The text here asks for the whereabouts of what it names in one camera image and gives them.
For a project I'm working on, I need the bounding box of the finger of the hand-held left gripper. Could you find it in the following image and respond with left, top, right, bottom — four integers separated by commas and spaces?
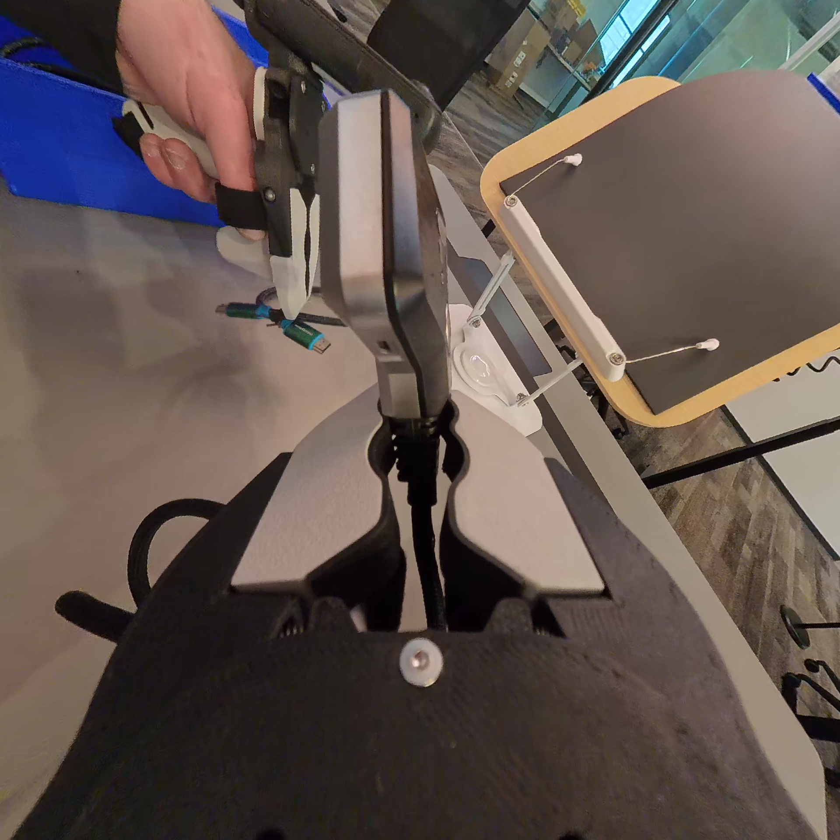
268, 196, 324, 317

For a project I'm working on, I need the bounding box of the person's left forearm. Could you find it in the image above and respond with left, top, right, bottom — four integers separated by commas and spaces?
0, 0, 126, 96

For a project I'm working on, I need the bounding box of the black office chair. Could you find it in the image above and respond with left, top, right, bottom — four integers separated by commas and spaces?
366, 0, 531, 112

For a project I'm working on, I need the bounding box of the braided cable with teal plugs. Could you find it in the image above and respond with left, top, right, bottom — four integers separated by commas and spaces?
215, 285, 349, 358

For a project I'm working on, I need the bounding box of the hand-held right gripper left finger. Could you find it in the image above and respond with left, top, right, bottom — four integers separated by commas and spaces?
230, 386, 406, 634

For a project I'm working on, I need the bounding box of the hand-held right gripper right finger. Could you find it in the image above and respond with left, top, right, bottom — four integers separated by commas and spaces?
436, 399, 606, 634

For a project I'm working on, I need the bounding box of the person's left hand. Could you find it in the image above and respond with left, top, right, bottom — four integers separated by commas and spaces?
115, 0, 270, 242

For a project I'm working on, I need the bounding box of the cardboard box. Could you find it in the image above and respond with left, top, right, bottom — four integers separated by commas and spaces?
484, 10, 559, 93

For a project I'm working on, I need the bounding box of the black braided usb cable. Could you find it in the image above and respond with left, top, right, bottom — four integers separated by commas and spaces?
128, 416, 454, 634

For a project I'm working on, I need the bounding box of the black round stand base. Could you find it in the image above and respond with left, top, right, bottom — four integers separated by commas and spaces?
780, 605, 840, 651

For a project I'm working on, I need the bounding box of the black chair wheel base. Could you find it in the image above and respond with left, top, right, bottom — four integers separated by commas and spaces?
781, 659, 840, 746

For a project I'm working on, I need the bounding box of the white stand base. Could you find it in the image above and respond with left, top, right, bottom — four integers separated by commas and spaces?
446, 302, 542, 435

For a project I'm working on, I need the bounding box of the black velcro strap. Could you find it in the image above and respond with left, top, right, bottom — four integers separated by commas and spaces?
54, 591, 135, 641

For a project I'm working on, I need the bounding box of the black metal stand pole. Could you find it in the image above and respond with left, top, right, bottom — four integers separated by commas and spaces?
642, 423, 808, 490

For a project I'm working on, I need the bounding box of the dark grey usb hub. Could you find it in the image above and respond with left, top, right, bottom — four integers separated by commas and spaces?
318, 88, 455, 421

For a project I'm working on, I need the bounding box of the blue plastic bin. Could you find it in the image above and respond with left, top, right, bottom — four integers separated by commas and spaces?
0, 7, 336, 229

